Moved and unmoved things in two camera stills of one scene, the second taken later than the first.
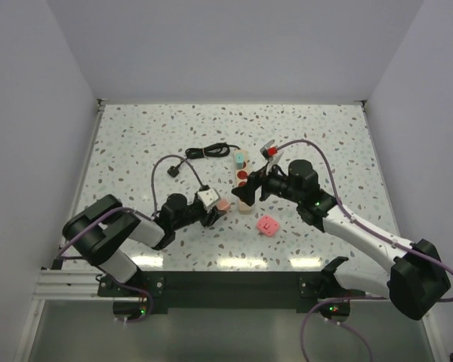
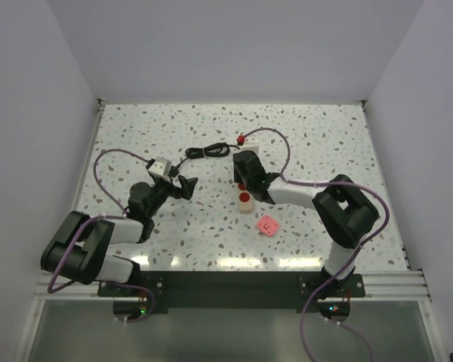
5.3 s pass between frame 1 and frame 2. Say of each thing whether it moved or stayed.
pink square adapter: stayed
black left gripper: moved
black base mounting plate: stayed
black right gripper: moved
